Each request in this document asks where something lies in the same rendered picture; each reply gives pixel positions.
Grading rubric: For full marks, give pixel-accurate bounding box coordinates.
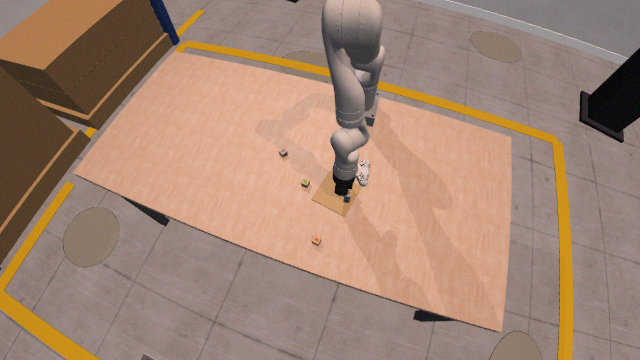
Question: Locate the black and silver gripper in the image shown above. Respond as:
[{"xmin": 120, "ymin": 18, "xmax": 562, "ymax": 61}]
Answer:
[{"xmin": 332, "ymin": 159, "xmax": 370, "ymax": 203}]

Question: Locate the tan flat mat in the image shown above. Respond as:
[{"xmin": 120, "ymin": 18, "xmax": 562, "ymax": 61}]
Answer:
[{"xmin": 311, "ymin": 171, "xmax": 362, "ymax": 217}]

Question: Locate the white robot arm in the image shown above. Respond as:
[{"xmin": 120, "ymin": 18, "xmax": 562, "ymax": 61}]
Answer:
[{"xmin": 321, "ymin": 0, "xmax": 385, "ymax": 172}]

